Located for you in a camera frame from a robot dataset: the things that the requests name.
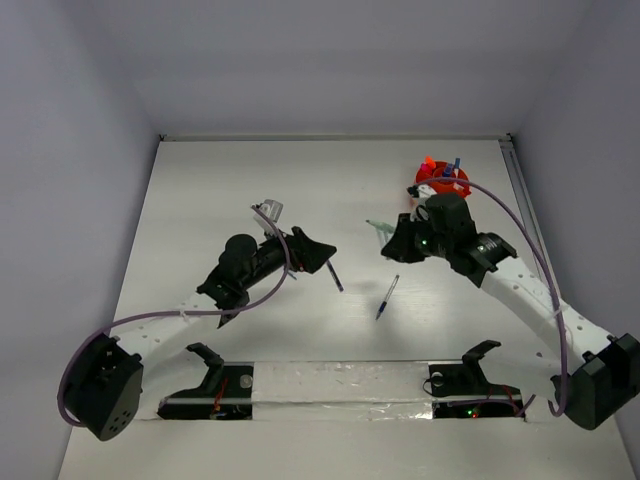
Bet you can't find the blue ballpoint pen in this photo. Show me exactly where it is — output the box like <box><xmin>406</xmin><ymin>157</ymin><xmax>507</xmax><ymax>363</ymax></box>
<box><xmin>375</xmin><ymin>274</ymin><xmax>400</xmax><ymax>321</ymax></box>

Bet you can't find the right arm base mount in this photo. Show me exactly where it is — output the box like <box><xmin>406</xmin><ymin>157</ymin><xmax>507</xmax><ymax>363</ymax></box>
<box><xmin>422</xmin><ymin>340</ymin><xmax>525</xmax><ymax>419</ymax></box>

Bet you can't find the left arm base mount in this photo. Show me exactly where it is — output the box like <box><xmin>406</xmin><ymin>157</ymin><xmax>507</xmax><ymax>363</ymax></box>
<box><xmin>157</xmin><ymin>342</ymin><xmax>254</xmax><ymax>421</ymax></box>

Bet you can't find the silver taped front rail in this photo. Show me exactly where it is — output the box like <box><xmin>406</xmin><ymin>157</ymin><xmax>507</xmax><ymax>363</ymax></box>
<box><xmin>251</xmin><ymin>361</ymin><xmax>433</xmax><ymax>422</ymax></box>

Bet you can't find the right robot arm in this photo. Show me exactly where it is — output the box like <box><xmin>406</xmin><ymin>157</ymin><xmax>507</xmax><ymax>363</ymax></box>
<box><xmin>381</xmin><ymin>187</ymin><xmax>639</xmax><ymax>430</ymax></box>

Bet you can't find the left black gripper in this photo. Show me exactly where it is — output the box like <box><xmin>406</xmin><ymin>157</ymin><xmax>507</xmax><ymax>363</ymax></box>
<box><xmin>240</xmin><ymin>222</ymin><xmax>334</xmax><ymax>290</ymax></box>

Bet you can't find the orange round pen holder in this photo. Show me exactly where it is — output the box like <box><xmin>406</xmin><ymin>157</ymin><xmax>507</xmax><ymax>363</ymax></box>
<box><xmin>415</xmin><ymin>160</ymin><xmax>471</xmax><ymax>198</ymax></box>

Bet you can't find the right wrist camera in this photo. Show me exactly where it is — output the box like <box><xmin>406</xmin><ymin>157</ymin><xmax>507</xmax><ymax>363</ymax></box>
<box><xmin>407</xmin><ymin>184</ymin><xmax>437</xmax><ymax>221</ymax></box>

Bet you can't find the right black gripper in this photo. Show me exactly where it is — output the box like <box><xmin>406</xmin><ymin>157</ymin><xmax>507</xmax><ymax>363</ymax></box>
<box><xmin>382</xmin><ymin>212</ymin><xmax>453</xmax><ymax>263</ymax></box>

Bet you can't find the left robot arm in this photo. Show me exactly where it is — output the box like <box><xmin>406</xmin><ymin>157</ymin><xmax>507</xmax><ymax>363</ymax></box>
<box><xmin>57</xmin><ymin>227</ymin><xmax>337</xmax><ymax>441</ymax></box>

